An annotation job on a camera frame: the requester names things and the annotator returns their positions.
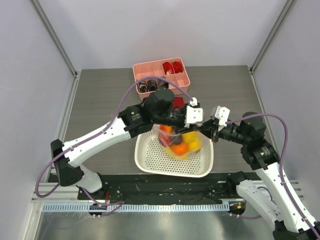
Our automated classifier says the yellow lemon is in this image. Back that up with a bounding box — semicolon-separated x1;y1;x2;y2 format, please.
182;131;197;144

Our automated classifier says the small dark plum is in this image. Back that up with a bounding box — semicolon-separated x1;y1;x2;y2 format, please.
171;135;183;145

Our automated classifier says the red yellow mango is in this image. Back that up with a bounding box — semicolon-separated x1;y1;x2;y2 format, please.
158;132;172;148

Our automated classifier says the clear zip top bag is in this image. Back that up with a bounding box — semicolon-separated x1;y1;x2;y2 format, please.
152;124;203;160

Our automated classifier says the orange fruit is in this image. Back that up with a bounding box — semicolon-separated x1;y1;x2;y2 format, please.
170;141;189;156

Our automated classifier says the yellow banana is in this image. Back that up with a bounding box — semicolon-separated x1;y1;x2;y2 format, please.
163;146;190;160

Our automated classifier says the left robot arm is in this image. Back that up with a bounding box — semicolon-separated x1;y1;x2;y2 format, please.
50;89;187;200

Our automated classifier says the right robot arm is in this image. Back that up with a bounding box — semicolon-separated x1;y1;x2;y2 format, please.
190;107;320;240

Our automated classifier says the folded red cloth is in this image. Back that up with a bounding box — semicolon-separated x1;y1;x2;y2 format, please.
172;96;185;110

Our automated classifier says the dark brown rolled item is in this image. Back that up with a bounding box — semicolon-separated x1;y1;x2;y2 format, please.
157;77;169;89

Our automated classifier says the dark grey rolled item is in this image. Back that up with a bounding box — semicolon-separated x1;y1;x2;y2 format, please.
146;78;158;92

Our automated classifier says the black white patterned item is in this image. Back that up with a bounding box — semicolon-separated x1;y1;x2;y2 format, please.
137;80;149;93

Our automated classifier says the white perforated plastic basket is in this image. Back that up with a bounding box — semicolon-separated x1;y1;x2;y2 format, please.
134;130;214;178

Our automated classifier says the pink divided organizer box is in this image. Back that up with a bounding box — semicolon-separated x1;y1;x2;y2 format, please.
132;57;191;92

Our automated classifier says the red item in organizer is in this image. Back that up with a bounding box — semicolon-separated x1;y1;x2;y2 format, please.
162;61;174;75
171;61;184;74

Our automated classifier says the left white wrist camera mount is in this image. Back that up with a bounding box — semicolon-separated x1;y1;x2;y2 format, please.
184;97;204;127

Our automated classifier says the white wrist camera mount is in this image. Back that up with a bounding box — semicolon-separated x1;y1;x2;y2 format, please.
184;97;204;127
210;105;230;132

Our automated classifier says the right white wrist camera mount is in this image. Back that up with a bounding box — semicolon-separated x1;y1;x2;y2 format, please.
210;105;230;132

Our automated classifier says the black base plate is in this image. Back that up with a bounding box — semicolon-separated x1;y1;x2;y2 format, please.
77;171;256;206

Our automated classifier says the white slotted cable duct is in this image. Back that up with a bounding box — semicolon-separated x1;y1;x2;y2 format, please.
42;202;230;213

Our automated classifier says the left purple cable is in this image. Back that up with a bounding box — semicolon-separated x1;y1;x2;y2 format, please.
34;75;198;217

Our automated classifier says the right aluminium frame post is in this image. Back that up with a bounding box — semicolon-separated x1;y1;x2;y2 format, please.
249;0;297;74

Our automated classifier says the aluminium frame post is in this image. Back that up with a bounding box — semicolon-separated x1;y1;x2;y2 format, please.
29;0;77;77
249;0;297;74

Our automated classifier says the left aluminium frame post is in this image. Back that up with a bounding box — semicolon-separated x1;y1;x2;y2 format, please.
29;0;77;77

